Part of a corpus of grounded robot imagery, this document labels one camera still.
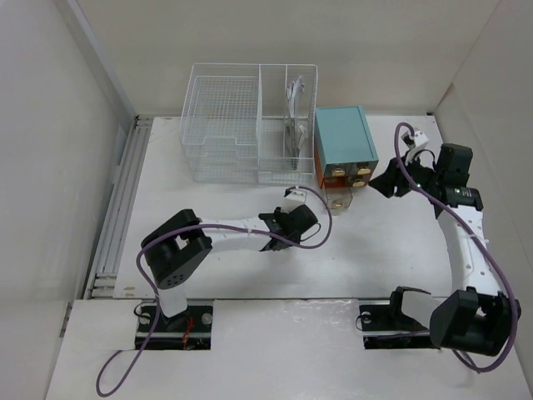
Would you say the white wire desk organizer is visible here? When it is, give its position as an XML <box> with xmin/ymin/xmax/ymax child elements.
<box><xmin>179</xmin><ymin>63</ymin><xmax>318</xmax><ymax>185</ymax></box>

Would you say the teal orange drawer box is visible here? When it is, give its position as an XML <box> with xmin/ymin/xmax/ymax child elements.
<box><xmin>314</xmin><ymin>106</ymin><xmax>379</xmax><ymax>189</ymax></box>

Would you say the aluminium rail frame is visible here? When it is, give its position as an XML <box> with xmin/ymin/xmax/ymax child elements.
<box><xmin>81</xmin><ymin>116</ymin><xmax>153</xmax><ymax>300</ymax></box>

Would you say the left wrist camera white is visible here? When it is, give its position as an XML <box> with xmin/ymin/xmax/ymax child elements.
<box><xmin>281</xmin><ymin>187</ymin><xmax>307</xmax><ymax>213</ymax></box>

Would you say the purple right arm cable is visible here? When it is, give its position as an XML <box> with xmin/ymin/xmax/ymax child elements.
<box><xmin>394</xmin><ymin>122</ymin><xmax>522</xmax><ymax>372</ymax></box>

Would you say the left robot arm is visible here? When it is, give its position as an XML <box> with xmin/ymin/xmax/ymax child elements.
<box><xmin>141</xmin><ymin>204</ymin><xmax>318</xmax><ymax>331</ymax></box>

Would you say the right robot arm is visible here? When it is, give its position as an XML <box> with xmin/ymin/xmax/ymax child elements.
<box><xmin>370</xmin><ymin>143</ymin><xmax>521</xmax><ymax>357</ymax></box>

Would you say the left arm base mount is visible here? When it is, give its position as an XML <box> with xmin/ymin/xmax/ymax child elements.
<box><xmin>133</xmin><ymin>301</ymin><xmax>214</xmax><ymax>351</ymax></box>

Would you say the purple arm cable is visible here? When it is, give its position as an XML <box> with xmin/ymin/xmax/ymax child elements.
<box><xmin>394</xmin><ymin>122</ymin><xmax>522</xmax><ymax>372</ymax></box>
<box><xmin>96</xmin><ymin>186</ymin><xmax>333</xmax><ymax>397</ymax></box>

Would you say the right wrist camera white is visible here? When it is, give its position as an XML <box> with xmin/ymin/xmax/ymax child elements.
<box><xmin>401</xmin><ymin>130</ymin><xmax>429</xmax><ymax>165</ymax></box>

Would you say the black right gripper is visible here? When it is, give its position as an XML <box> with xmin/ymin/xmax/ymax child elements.
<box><xmin>367</xmin><ymin>149</ymin><xmax>442</xmax><ymax>198</ymax></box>

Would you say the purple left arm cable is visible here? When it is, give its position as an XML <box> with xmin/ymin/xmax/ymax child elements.
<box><xmin>96</xmin><ymin>186</ymin><xmax>333</xmax><ymax>397</ymax></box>

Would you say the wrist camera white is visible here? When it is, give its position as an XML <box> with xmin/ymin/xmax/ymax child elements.
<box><xmin>401</xmin><ymin>130</ymin><xmax>429</xmax><ymax>165</ymax></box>
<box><xmin>281</xmin><ymin>187</ymin><xmax>307</xmax><ymax>213</ymax></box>

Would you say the grey spiral setup guide booklet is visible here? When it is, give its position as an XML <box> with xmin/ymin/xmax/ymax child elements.
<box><xmin>284</xmin><ymin>75</ymin><xmax>309</xmax><ymax>171</ymax></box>

